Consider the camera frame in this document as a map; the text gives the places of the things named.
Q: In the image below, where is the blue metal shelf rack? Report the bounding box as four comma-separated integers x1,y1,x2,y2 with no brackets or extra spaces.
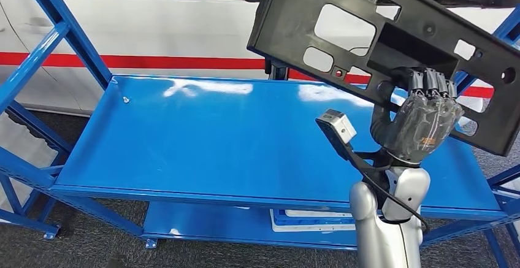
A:
0,0,520,268

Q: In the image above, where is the black plastic panel part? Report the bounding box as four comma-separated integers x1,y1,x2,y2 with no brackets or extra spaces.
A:
247,0,520,157

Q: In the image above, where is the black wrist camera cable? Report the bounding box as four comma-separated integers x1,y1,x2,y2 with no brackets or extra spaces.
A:
359,168,430,234

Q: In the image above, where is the white plastic bin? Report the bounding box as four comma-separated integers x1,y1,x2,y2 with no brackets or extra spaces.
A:
270,208,358,233

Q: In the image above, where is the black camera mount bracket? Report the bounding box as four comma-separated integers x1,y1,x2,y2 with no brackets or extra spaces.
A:
316,118,393,178

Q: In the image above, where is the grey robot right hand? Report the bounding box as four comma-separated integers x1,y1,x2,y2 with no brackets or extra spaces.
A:
369,67,465,166

